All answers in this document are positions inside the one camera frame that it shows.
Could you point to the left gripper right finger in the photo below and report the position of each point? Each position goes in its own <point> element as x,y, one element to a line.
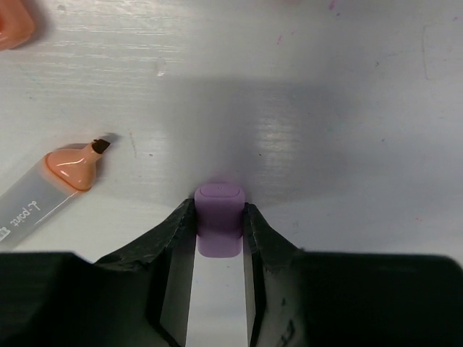
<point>300,298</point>

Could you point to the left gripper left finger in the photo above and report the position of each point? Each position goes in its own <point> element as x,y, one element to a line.
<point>138,295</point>

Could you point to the purple highlighter cap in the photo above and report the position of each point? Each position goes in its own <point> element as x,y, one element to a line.
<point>220,209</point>

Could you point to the orange tip grey highlighter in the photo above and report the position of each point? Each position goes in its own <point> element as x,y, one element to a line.
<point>51,184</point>

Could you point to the orange highlighter cap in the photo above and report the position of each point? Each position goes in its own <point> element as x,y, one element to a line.
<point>17,24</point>

